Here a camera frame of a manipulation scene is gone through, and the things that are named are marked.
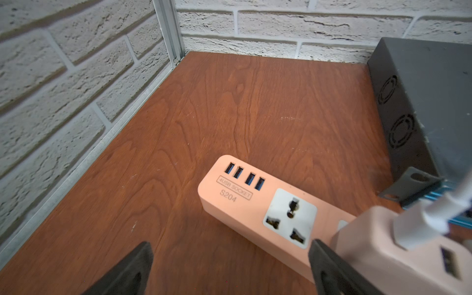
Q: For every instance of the pink USB charger adapter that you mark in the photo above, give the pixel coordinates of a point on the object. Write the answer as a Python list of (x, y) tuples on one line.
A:
[(439, 267)]

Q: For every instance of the grey blue network switch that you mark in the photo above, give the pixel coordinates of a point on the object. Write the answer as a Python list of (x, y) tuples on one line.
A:
[(423, 92)]

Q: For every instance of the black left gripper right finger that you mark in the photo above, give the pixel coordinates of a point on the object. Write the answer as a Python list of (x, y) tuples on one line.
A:
[(334, 276)]

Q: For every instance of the aluminium frame corner post left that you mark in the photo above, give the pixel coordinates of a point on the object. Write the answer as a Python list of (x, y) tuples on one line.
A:
[(168, 21)]

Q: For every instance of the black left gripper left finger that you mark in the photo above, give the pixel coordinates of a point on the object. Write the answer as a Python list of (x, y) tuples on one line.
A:
[(129, 276)]

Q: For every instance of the pink power strip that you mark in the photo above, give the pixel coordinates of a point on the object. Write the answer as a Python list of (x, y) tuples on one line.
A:
[(274, 215)]

